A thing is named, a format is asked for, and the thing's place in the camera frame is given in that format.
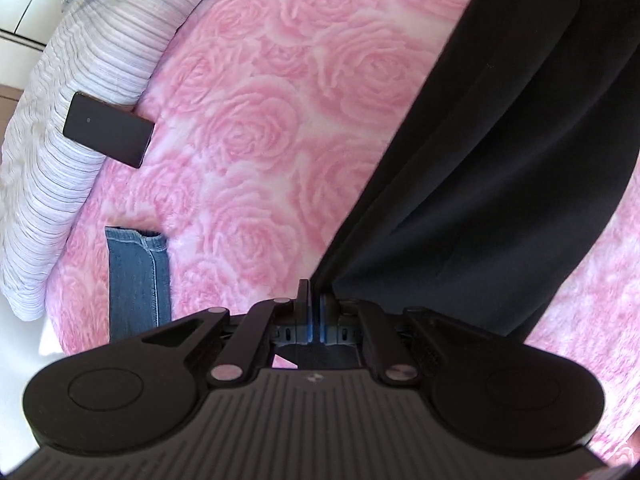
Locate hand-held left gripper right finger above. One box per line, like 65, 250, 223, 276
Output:
314, 292, 451, 389

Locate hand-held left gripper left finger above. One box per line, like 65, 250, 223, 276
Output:
142, 279, 314, 389

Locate black pants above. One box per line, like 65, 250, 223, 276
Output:
272, 0, 640, 371

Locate blue jeans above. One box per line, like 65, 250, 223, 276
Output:
104, 226, 173, 343

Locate pink rose blanket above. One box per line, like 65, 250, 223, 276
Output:
42, 0, 640, 466

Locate black phone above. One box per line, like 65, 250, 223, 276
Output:
62, 91, 155, 169

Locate white ribbed quilt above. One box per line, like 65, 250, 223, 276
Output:
0, 0, 248, 322

